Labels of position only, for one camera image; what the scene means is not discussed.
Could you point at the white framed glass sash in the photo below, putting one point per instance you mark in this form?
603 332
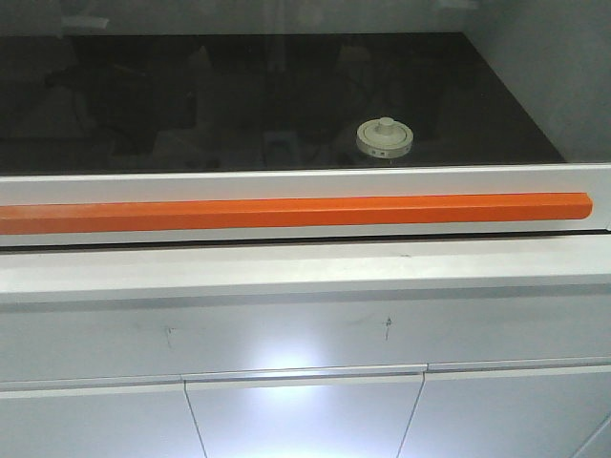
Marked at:
144 101

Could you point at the glass jar with cream lid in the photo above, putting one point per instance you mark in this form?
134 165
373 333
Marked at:
384 138

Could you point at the orange sash handle bar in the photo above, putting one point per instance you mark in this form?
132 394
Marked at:
38 219

